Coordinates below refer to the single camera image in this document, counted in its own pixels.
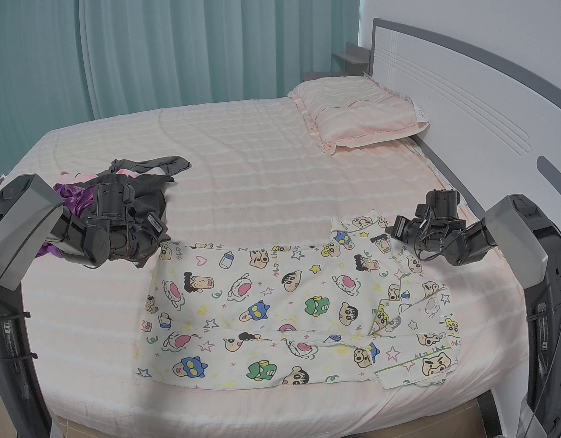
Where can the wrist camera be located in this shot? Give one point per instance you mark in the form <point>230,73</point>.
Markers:
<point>155,224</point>
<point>422,211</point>

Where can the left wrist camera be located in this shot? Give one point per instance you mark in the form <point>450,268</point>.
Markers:
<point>155,224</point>

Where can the bed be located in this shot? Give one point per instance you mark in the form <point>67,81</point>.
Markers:
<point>262,153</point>

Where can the pink striped pillow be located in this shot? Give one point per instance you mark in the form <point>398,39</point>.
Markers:
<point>358,112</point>

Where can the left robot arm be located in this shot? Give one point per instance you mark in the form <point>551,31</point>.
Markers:
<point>25,226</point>

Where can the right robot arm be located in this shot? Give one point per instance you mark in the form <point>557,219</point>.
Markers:
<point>513,231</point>

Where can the pink garment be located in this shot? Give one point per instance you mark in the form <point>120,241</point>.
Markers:
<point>125,171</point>

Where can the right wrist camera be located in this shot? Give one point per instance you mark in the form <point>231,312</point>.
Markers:
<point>422,211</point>

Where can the dark grey garment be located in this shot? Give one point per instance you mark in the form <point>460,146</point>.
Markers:
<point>146,199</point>

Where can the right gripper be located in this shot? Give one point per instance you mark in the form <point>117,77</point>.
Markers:
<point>410,233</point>

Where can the grey bedside shelf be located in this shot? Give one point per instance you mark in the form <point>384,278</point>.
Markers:
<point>349,57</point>

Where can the purple satin garment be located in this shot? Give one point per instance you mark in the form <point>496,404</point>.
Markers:
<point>75,197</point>

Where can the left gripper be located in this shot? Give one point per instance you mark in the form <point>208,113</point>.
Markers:
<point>141,244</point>

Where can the blue-green curtain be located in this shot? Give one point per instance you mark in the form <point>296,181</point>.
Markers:
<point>34,62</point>
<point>216,34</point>

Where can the white printed pyjama top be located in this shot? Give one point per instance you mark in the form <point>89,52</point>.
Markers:
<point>285,308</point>

